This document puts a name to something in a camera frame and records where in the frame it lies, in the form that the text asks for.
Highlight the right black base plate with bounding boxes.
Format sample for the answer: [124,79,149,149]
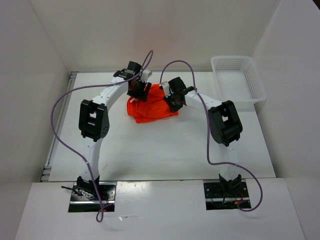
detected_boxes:
[203,180,252,211]

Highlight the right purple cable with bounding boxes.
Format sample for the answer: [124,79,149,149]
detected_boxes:
[159,60,264,213]

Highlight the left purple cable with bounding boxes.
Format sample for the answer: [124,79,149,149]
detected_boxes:
[51,49,154,223]

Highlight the white plastic basket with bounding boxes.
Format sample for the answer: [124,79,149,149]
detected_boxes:
[210,55,267,104]

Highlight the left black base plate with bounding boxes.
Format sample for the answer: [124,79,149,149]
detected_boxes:
[61,182,117,213]

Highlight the orange shorts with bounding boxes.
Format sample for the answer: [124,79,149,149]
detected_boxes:
[126,84,179,124]

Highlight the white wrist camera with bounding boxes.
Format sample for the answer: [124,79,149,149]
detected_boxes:
[159,81,172,98]
[140,69,153,82]

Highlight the purple cable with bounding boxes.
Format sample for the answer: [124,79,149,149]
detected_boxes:
[51,49,154,223]
[159,60,264,213]

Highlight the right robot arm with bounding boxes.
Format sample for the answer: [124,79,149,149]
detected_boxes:
[159,77,243,197]

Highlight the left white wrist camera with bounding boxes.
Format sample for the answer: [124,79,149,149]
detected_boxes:
[140,69,153,82]

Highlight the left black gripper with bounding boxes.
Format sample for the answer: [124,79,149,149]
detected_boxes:
[126,77,151,103]

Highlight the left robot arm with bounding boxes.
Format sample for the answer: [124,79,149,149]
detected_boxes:
[76,61,152,200]

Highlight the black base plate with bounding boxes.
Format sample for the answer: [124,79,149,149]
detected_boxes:
[203,180,252,211]
[61,182,117,213]

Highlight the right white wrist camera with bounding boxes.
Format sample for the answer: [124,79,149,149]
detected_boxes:
[159,81,172,98]

